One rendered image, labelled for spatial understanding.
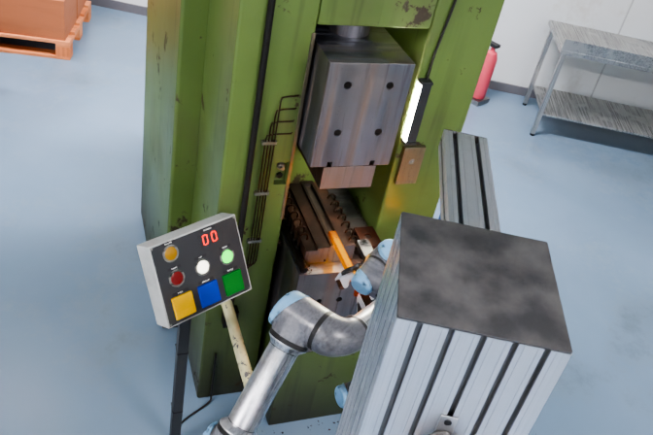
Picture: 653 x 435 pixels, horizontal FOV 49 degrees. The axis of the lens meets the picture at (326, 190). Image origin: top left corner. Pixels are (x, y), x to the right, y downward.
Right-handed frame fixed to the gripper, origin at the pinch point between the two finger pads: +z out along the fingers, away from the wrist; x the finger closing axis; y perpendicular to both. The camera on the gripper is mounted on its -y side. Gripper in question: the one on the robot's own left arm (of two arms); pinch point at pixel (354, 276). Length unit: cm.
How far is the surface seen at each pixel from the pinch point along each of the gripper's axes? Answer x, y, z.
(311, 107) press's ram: -18, -50, -35
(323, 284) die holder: -5.3, -3.2, 19.2
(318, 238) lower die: -6.1, -20.1, 12.9
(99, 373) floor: -86, 2, 114
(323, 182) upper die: -11.5, -30.3, -17.1
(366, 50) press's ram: -1, -61, -53
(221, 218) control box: -48, -21, -10
